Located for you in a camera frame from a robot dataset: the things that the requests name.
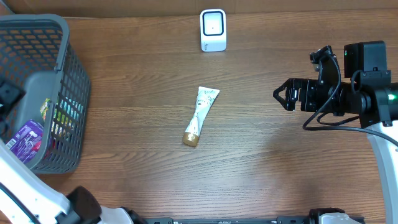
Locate white tube gold cap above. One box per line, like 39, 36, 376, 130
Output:
182, 86, 220, 146

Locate green snack packet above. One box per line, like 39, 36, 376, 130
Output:
40, 98, 52, 121

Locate purple pad package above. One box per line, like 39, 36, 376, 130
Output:
6, 119, 44, 164

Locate teal snack packet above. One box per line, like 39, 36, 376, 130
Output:
52, 98, 84, 139

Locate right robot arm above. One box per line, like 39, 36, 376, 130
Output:
273, 40, 397, 223

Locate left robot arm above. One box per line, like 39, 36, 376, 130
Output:
1, 124, 145, 224

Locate white barcode scanner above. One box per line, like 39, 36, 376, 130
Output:
200, 9, 227, 52

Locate grey plastic mesh basket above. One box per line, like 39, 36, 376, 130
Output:
1, 14, 91, 174

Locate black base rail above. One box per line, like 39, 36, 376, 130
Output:
144, 207, 366, 224

